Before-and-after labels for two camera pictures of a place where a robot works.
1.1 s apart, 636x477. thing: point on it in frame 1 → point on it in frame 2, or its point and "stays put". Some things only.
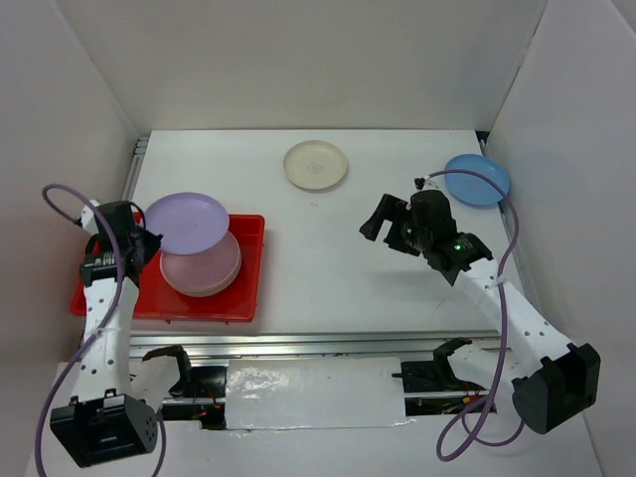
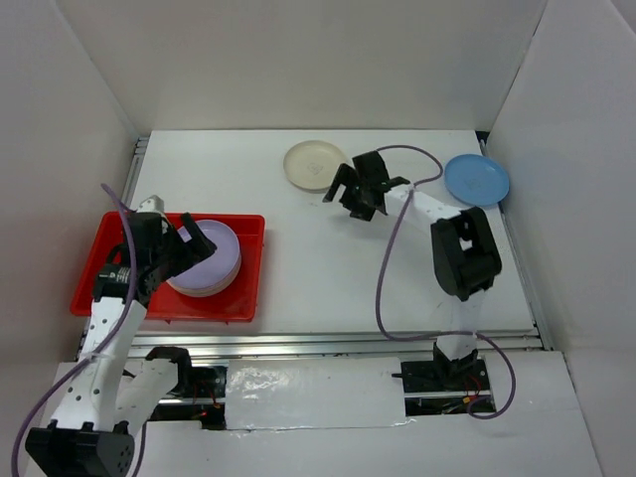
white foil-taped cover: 314,393 stays put
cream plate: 315,164 stays put
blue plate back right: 473,190 stays put
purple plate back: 189,223 → 219,267
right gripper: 391,208 → 350,176
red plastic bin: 156,300 stays put
